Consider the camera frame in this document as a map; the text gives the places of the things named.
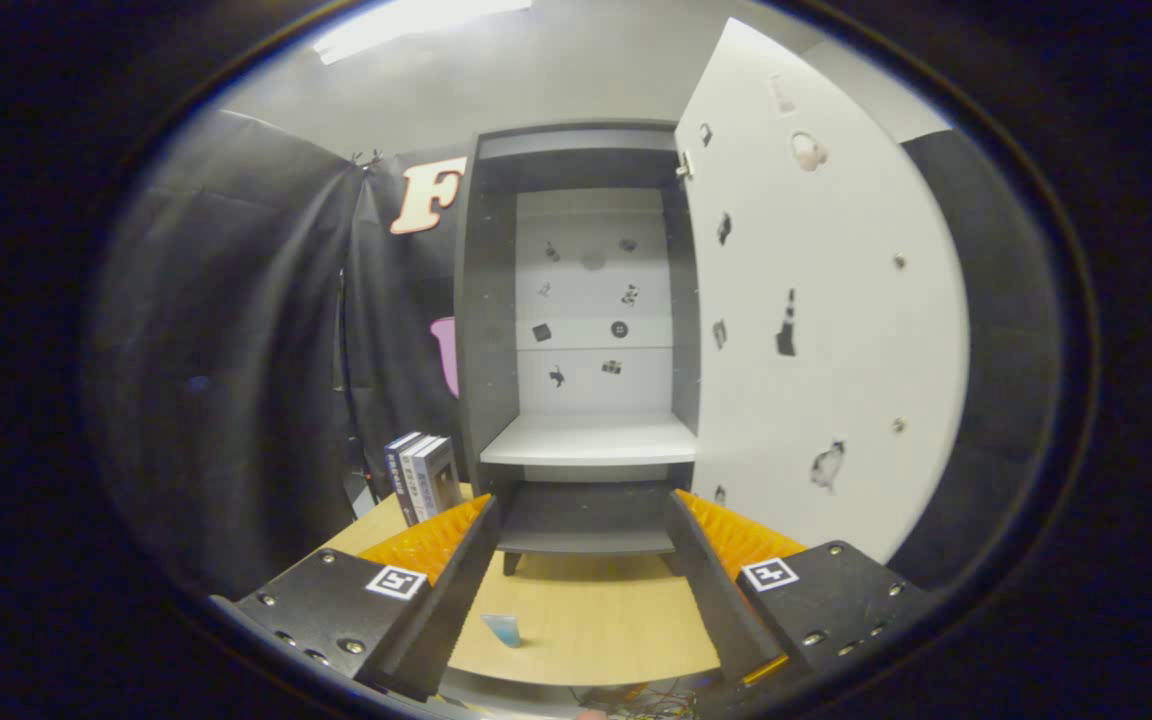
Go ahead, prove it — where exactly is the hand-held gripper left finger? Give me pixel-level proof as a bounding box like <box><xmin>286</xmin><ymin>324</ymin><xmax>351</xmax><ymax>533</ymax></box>
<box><xmin>211</xmin><ymin>495</ymin><xmax>500</xmax><ymax>703</ymax></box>

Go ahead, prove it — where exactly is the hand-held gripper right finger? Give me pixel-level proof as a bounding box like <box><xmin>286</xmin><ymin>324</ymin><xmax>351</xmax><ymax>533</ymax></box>
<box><xmin>666</xmin><ymin>490</ymin><xmax>937</xmax><ymax>691</ymax></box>

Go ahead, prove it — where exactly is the white cabinet shelf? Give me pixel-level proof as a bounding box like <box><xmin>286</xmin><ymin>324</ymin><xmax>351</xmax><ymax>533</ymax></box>
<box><xmin>479</xmin><ymin>412</ymin><xmax>699</xmax><ymax>468</ymax></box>

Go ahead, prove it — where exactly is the grey cabinet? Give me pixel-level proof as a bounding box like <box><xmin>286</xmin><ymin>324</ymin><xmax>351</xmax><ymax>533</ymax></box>
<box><xmin>453</xmin><ymin>120</ymin><xmax>702</xmax><ymax>576</ymax></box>

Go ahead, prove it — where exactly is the black backdrop cloth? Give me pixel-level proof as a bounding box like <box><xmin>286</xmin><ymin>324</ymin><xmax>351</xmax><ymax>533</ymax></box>
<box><xmin>86</xmin><ymin>108</ymin><xmax>1062</xmax><ymax>601</ymax></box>

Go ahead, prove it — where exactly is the ceiling light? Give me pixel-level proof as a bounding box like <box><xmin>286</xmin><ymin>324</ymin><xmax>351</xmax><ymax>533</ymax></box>
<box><xmin>311</xmin><ymin>0</ymin><xmax>534</xmax><ymax>66</ymax></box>

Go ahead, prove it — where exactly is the bundle of cables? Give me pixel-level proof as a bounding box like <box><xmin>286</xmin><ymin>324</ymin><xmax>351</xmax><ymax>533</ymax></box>
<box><xmin>566</xmin><ymin>678</ymin><xmax>727</xmax><ymax>720</ymax></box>

